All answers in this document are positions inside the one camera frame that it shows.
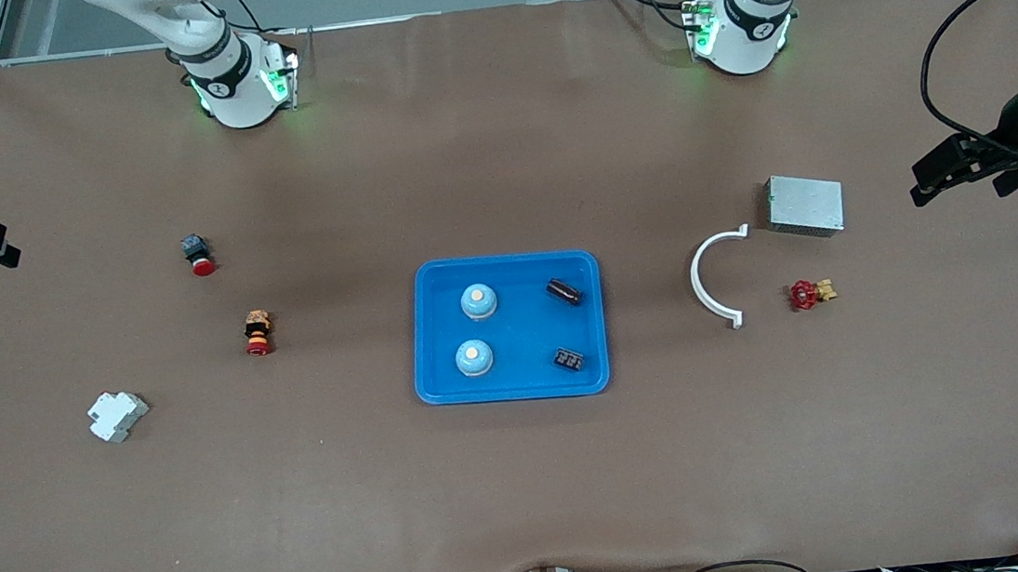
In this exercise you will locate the perforated metal power supply box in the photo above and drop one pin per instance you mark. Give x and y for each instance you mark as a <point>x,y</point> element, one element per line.
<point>805,204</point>

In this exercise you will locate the stubby brown printed capacitor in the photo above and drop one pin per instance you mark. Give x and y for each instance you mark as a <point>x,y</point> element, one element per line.
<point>568,360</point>

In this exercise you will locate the white circuit breaker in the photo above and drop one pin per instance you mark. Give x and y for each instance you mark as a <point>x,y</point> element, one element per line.
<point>117,415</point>

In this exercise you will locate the blue plastic tray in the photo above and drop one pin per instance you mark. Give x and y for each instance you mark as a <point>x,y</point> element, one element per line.
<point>518,378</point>

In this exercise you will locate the red yellow emergency stop button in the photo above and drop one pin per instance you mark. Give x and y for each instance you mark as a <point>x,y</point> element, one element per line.
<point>258,333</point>

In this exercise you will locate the blue dome call bell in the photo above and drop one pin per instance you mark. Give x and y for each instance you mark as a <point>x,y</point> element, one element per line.
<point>474,359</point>
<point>479,303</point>

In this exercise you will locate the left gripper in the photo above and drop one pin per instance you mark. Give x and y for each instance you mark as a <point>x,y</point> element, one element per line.
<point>1013,122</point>

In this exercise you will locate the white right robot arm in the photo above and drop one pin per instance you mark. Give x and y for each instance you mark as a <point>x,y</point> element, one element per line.
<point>239,97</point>

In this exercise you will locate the red push button black base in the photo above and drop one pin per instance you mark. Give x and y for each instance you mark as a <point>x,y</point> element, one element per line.
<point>200,260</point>

